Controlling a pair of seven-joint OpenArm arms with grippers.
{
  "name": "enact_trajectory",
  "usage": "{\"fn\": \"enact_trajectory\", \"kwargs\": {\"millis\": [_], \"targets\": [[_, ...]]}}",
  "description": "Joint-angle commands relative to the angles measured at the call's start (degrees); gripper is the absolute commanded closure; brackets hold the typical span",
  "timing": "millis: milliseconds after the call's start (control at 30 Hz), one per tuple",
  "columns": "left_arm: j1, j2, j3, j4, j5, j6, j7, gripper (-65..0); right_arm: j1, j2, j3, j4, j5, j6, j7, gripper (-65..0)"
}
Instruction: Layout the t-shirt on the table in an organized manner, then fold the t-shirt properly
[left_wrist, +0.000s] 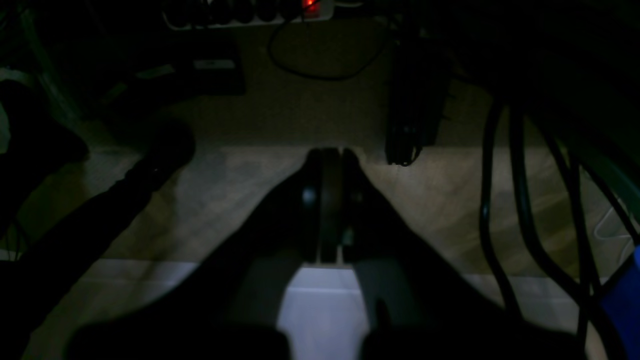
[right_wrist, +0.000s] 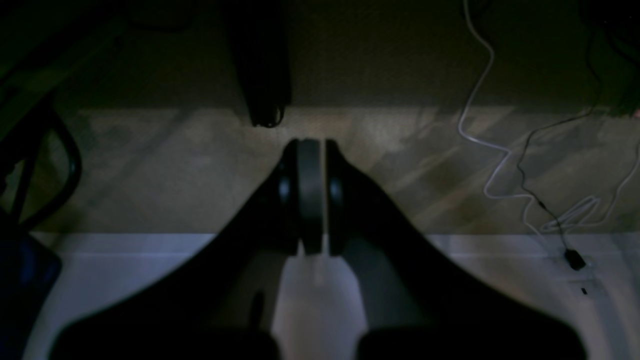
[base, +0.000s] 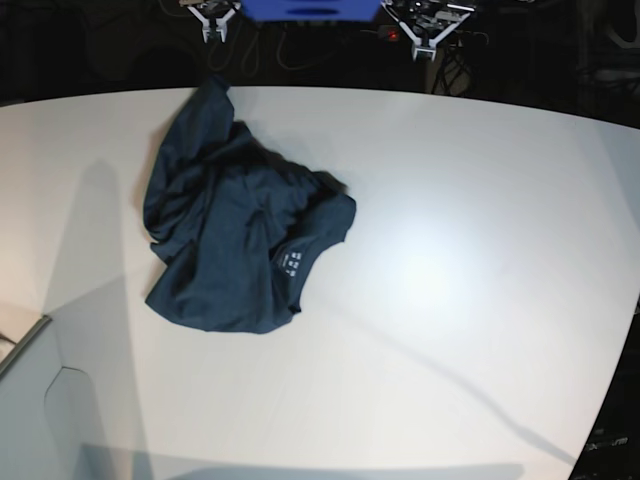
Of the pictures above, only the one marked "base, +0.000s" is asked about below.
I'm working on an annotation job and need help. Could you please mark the black power strip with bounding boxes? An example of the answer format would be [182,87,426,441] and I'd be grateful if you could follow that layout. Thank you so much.
[375,24,489,49]

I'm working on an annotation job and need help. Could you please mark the dark blue t-shirt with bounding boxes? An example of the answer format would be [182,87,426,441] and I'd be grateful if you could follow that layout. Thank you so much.
[143,76,357,334]

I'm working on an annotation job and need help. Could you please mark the grey looped cable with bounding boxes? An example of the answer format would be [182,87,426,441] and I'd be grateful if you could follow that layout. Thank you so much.
[207,19,266,77]

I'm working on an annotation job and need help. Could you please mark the blue plastic box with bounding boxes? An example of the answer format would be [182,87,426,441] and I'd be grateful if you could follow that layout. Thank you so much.
[241,0,381,22]

